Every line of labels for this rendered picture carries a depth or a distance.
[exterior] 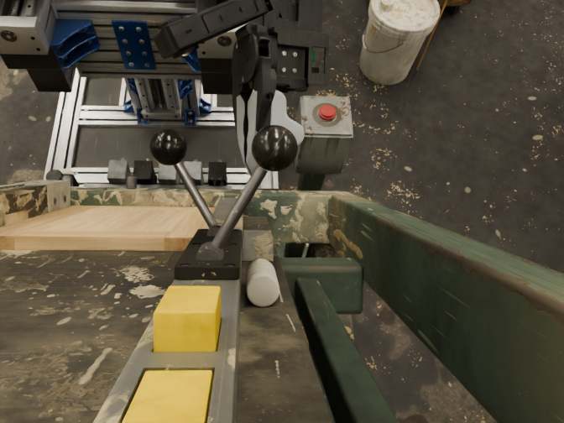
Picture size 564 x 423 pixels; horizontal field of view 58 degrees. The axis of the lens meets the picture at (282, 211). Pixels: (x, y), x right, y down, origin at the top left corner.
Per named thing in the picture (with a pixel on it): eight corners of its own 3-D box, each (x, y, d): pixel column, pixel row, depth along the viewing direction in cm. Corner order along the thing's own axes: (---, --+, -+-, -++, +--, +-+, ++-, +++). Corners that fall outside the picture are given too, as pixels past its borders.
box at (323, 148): (337, 138, 138) (350, 95, 122) (340, 176, 133) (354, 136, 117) (293, 137, 137) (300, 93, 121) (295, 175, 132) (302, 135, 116)
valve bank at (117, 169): (243, 187, 150) (244, 141, 129) (243, 232, 144) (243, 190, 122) (68, 184, 146) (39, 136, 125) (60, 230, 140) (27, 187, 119)
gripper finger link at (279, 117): (308, 180, 54) (310, 91, 53) (255, 180, 51) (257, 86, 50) (295, 179, 56) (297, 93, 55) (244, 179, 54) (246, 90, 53)
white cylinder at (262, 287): (279, 307, 46) (274, 284, 53) (279, 274, 45) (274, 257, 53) (246, 307, 45) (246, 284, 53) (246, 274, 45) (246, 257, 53)
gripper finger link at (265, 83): (276, 132, 50) (278, 39, 49) (261, 132, 49) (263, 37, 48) (258, 133, 54) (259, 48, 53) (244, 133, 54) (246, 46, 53)
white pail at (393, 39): (412, 43, 258) (446, -40, 216) (421, 90, 245) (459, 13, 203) (350, 41, 255) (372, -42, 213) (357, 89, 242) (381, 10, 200)
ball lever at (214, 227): (238, 232, 56) (177, 122, 55) (238, 237, 53) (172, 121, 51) (208, 248, 56) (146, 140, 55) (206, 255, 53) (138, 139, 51)
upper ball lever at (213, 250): (224, 274, 45) (303, 140, 44) (222, 284, 41) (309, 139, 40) (185, 252, 44) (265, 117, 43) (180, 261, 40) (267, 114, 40)
